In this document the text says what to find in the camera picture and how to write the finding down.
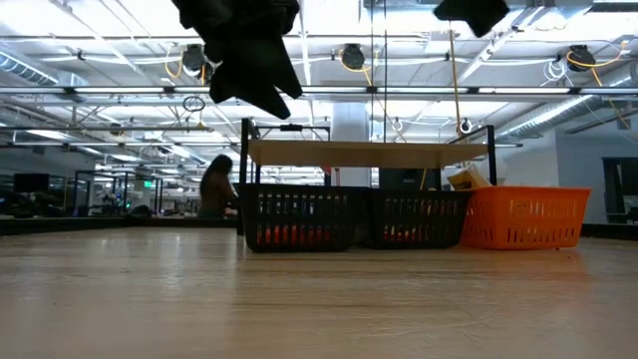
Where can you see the black plastic basket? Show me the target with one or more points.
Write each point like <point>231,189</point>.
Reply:
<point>418,197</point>
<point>299,192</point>

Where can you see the person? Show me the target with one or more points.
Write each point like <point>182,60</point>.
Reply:
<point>217,192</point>

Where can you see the yellow crayon pack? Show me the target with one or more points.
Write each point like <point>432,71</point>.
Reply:
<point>466,178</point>

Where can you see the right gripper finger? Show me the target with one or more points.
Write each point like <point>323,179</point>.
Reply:
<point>476,15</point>

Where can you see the black background monitor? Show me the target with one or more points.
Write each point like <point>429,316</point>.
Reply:
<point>31,183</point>

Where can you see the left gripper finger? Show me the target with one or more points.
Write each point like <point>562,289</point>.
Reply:
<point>291,75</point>
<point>249,80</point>

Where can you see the orange plastic basket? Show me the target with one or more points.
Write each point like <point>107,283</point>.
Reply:
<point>528,197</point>

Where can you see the black background gantry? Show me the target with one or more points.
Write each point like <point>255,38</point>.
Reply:
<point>291,127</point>

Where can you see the wooden shelf riser black legs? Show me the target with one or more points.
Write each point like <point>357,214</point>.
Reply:
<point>369,153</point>

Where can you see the black aluminium table frame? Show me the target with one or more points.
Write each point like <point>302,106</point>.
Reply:
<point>75,225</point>

